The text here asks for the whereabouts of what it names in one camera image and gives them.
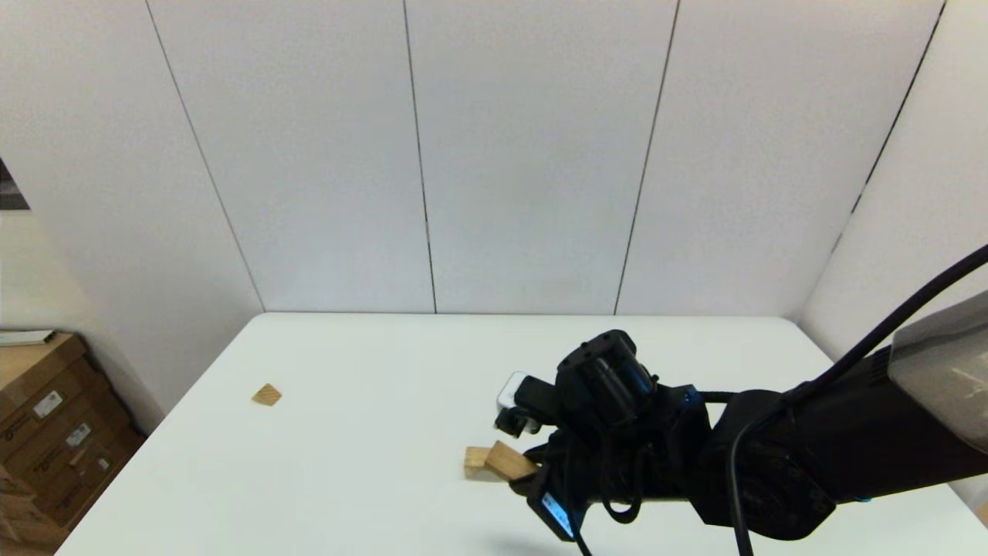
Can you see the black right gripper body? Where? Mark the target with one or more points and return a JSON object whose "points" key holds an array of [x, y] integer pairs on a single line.
{"points": [[617, 448]]}

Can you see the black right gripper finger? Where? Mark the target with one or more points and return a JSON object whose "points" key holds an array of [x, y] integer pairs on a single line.
{"points": [[529, 483]]}

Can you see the rectangular wooden building block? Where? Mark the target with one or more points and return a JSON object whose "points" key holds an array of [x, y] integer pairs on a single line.
{"points": [[505, 461]]}

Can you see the arched wooden building block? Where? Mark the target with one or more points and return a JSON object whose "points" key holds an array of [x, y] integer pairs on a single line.
{"points": [[472, 459]]}

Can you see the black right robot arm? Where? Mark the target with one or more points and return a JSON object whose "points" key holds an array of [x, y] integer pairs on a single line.
{"points": [[849, 448]]}

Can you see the triangular wooden building block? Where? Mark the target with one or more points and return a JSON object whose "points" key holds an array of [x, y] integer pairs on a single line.
{"points": [[267, 396]]}

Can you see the white flat object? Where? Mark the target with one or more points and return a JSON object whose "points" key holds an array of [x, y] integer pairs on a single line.
{"points": [[27, 337]]}

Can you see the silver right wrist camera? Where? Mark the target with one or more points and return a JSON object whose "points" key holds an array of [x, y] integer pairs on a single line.
{"points": [[509, 390]]}

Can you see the dark wall panel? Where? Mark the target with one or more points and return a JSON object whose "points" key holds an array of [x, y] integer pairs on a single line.
{"points": [[9, 193]]}

